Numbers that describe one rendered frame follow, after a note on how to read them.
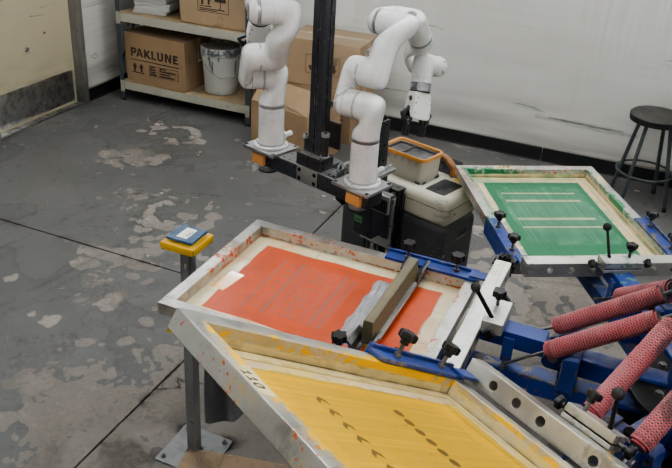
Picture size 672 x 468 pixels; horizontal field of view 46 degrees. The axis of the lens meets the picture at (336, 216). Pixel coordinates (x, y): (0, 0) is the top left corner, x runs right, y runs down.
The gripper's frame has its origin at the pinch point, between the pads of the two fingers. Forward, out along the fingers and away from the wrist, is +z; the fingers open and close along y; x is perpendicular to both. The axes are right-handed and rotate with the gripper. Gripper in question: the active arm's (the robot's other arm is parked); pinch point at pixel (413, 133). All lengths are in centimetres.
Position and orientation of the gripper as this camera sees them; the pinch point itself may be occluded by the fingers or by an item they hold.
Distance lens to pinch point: 291.6
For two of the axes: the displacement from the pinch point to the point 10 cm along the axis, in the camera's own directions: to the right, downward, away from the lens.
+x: -7.1, -1.9, 6.8
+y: 6.9, 0.0, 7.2
